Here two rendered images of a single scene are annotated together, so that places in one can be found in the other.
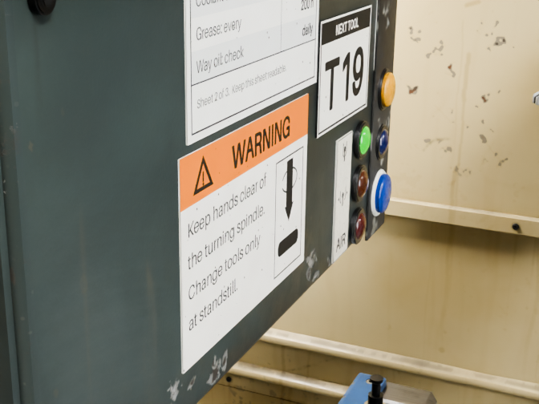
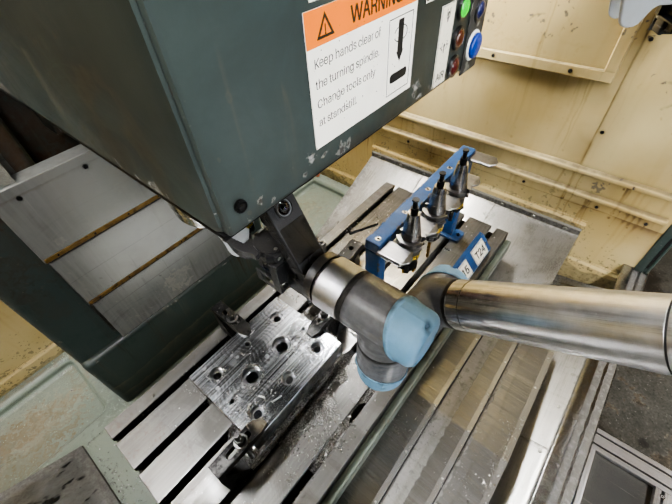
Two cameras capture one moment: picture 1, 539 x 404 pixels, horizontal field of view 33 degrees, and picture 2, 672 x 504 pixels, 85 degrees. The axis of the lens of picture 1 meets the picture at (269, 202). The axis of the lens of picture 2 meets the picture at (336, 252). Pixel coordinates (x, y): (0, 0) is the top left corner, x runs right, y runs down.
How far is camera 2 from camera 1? 0.14 m
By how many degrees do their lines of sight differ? 33
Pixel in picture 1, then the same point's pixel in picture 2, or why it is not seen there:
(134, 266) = (271, 86)
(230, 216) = (350, 56)
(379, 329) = (482, 123)
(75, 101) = not seen: outside the picture
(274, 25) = not seen: outside the picture
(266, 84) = not seen: outside the picture
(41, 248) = (185, 72)
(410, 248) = (507, 80)
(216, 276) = (340, 95)
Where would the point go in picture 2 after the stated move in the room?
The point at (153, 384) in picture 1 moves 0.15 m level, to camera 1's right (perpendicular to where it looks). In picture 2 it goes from (295, 155) to (482, 177)
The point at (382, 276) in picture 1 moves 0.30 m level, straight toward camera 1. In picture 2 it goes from (488, 96) to (472, 141)
